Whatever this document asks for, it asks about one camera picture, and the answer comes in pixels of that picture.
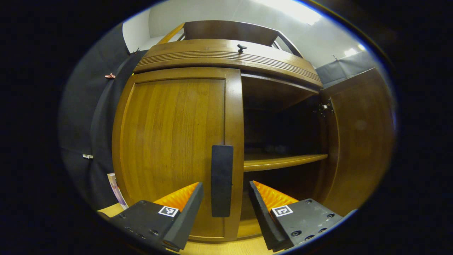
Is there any wooden double-door shoe cabinet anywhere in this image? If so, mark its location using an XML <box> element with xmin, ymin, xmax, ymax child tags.
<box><xmin>112</xmin><ymin>20</ymin><xmax>396</xmax><ymax>243</ymax></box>

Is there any purple white book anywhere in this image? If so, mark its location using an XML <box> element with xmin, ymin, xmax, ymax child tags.
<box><xmin>107</xmin><ymin>172</ymin><xmax>128</xmax><ymax>210</ymax></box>

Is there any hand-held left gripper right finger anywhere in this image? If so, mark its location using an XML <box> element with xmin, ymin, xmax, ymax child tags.
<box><xmin>249</xmin><ymin>180</ymin><xmax>344</xmax><ymax>252</ymax></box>

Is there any wooden ribbed drawer front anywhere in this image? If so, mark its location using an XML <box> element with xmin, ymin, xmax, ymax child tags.
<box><xmin>133</xmin><ymin>39</ymin><xmax>323</xmax><ymax>89</ymax></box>

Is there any metal door hinge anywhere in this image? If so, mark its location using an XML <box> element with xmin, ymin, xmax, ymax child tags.
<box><xmin>313</xmin><ymin>98</ymin><xmax>334</xmax><ymax>117</ymax></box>

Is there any small ceiling light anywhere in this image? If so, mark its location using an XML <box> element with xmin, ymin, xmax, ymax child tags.
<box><xmin>344</xmin><ymin>44</ymin><xmax>367</xmax><ymax>57</ymax></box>

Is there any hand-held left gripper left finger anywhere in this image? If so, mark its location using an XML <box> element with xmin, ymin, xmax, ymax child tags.
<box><xmin>108</xmin><ymin>182</ymin><xmax>205</xmax><ymax>251</ymax></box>

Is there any wooden inner shelf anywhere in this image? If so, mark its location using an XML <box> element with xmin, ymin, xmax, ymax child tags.
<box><xmin>243</xmin><ymin>153</ymin><xmax>328</xmax><ymax>172</ymax></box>

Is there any wooden shoe cabinet door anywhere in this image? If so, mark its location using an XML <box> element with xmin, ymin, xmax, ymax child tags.
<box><xmin>112</xmin><ymin>67</ymin><xmax>245</xmax><ymax>242</ymax></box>
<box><xmin>317</xmin><ymin>67</ymin><xmax>396</xmax><ymax>216</ymax></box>

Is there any black door handle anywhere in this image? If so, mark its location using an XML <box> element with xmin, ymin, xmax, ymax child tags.
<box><xmin>211</xmin><ymin>145</ymin><xmax>234</xmax><ymax>217</ymax></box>

